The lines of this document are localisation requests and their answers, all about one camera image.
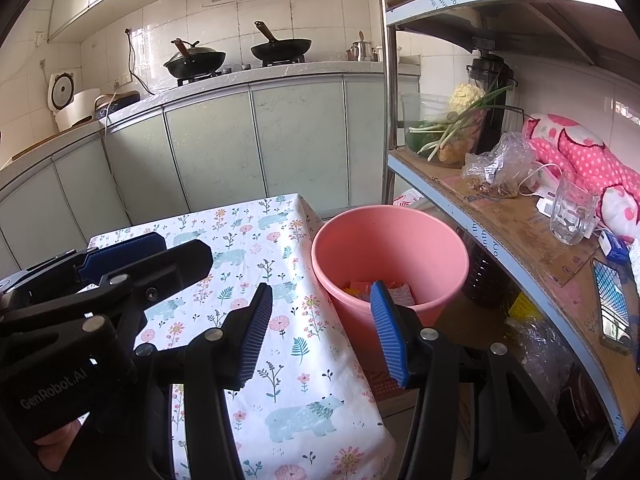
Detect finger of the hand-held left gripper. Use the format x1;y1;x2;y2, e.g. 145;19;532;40
0;232;167;306
0;240;215;341

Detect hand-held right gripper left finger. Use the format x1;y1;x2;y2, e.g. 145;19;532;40
127;282;274;480

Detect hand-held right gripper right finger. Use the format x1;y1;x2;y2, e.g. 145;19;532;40
369;280;583;480

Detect pink plastic bucket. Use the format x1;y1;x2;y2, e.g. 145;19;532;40
311;205;471;361

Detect person's left hand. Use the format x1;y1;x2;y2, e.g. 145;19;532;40
34;417;86;473

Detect floral bear print tablecloth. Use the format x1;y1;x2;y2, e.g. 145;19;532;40
87;192;396;480

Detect green kitchen counter cabinets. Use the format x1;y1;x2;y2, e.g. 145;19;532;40
0;60;421;281

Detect yellow packet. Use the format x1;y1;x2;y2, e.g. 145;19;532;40
507;290;543;321

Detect pink white plastic bag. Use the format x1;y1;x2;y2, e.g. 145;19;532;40
392;187;431;208

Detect dark electric cooker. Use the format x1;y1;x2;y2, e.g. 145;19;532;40
94;91;142;120

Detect large crinkled plastic bag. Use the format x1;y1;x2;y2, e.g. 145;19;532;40
515;317;576;411

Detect white rice cooker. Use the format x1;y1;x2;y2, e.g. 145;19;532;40
47;72;103;133

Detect cardboard shelf liner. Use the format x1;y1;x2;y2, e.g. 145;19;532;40
395;150;621;361

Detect crinkled clear food bag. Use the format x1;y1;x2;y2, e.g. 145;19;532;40
461;132;538;200

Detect black wok with lid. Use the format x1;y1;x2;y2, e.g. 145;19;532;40
163;38;227;81

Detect gas stove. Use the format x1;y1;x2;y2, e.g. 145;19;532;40
176;57;307;86

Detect green onions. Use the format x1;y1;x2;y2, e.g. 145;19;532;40
415;85;516;161

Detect glass mug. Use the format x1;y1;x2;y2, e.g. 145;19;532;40
549;171;601;246

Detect smartphone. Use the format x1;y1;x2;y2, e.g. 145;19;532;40
591;257;633;356

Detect black frying pan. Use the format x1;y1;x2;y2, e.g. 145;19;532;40
250;21;312;63

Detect small blue white box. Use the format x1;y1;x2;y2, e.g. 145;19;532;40
597;230;631;261

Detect cauliflower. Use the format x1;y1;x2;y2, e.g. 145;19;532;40
447;83;486;118

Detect pink dotted cloth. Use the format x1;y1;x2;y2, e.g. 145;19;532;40
522;113;640;246

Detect metal kettle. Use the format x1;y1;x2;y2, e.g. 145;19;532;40
346;31;378;62

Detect black blender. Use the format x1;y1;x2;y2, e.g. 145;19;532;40
467;50;518;156

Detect white charging cable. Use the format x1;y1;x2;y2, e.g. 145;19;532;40
517;162;566;198

